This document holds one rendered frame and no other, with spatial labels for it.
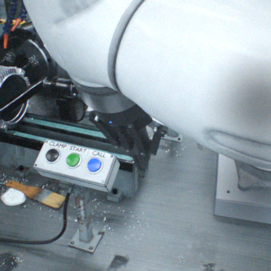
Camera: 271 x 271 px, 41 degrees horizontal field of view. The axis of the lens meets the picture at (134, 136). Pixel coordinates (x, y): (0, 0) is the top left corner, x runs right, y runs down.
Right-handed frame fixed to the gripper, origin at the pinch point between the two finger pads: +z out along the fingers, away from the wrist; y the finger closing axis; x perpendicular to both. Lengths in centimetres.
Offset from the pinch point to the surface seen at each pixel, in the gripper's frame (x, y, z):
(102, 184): 3.6, 9.0, 10.8
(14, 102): -19, 51, 26
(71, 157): -0.2, 17.3, 9.7
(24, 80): -29, 53, 29
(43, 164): 2.4, 23.3, 10.5
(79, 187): 3.4, 16.6, 17.7
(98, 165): 0.2, 10.9, 9.7
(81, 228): 10.1, 17.3, 29.3
